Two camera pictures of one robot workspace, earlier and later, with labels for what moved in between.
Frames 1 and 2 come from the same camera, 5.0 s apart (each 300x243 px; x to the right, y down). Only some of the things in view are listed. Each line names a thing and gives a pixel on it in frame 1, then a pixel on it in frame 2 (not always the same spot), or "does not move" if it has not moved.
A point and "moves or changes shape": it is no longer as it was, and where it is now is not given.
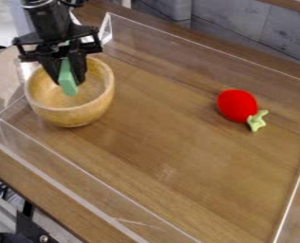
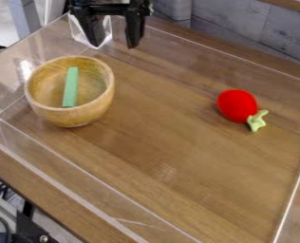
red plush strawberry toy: (237, 106) does not move
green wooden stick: (66, 78) moves or changes shape
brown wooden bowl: (76, 110) does not move
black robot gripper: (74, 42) to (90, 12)
